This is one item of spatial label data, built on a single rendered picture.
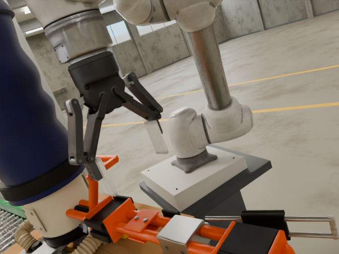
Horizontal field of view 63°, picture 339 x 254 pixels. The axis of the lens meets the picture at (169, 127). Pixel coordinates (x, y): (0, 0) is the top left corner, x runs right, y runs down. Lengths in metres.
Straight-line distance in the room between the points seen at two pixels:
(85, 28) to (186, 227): 0.36
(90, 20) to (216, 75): 0.73
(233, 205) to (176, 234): 0.96
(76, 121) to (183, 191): 0.81
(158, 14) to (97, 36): 0.53
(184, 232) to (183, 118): 0.81
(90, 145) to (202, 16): 0.64
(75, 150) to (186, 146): 0.91
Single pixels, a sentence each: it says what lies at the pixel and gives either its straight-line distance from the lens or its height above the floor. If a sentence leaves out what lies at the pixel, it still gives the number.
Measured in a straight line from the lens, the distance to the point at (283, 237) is 0.45.
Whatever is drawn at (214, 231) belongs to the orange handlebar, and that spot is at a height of 1.09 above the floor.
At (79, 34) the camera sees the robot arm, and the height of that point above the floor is 1.45.
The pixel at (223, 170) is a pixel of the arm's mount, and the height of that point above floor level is 0.81.
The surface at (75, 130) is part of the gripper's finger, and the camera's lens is 0.43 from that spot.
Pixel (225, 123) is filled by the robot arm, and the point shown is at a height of 1.00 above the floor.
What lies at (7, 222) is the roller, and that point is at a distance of 2.73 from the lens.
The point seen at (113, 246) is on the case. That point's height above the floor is 0.94.
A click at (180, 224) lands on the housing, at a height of 1.10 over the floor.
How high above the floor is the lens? 1.40
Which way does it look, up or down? 16 degrees down
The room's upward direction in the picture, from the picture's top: 21 degrees counter-clockwise
